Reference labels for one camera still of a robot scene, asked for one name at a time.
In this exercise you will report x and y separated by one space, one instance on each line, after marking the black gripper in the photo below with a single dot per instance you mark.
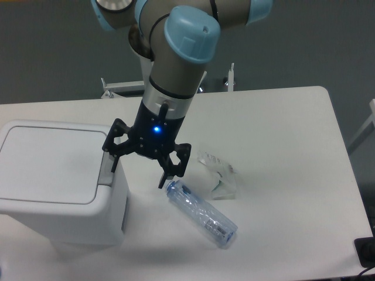
151 133

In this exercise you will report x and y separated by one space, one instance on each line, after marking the clear plastic water bottle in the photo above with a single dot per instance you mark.
214 223

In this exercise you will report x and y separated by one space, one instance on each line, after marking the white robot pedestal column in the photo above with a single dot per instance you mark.
145 65

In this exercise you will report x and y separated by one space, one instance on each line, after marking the white frame at right edge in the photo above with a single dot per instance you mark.
363 132

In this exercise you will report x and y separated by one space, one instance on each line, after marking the crumpled white paper carton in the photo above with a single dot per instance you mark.
225 185

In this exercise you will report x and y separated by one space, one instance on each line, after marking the black device at table edge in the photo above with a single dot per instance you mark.
365 251

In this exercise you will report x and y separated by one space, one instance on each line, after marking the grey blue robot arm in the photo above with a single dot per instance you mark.
179 38

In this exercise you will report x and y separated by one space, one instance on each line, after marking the white push-lid trash can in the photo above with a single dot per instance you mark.
57 180

